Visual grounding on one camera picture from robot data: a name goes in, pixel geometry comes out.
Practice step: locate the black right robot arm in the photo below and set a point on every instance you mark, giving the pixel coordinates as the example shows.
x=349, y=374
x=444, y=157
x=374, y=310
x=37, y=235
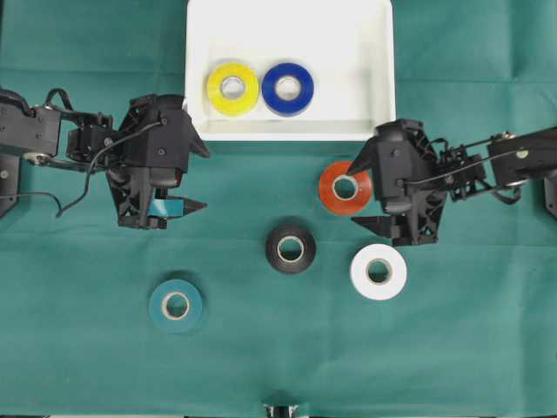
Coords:
x=511, y=162

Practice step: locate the black tape roll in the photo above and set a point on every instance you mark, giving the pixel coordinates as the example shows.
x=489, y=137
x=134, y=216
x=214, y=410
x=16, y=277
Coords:
x=290, y=246

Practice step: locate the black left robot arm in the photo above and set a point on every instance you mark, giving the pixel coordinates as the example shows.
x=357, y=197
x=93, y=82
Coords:
x=54, y=135

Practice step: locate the yellow tape roll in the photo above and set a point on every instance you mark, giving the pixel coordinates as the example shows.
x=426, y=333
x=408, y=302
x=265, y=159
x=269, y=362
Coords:
x=232, y=89

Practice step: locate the red tape roll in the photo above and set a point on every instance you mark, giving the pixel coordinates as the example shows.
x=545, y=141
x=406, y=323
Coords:
x=343, y=194

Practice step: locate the green table cloth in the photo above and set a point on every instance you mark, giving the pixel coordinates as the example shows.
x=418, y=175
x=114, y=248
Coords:
x=472, y=333

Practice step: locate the white plastic case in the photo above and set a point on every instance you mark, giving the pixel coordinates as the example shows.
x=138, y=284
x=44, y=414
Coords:
x=347, y=47

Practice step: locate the white tape roll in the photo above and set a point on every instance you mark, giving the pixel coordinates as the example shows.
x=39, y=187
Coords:
x=378, y=272

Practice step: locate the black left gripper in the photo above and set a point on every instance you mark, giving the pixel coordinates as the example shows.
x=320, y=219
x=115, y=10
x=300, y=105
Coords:
x=154, y=162

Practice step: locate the green tape roll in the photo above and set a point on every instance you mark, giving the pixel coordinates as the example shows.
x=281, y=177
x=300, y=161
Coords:
x=175, y=306

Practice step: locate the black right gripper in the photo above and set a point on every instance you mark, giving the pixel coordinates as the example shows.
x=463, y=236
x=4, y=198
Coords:
x=403, y=161

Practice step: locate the blue tape roll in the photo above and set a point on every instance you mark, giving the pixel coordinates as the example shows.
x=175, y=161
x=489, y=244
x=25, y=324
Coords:
x=287, y=89

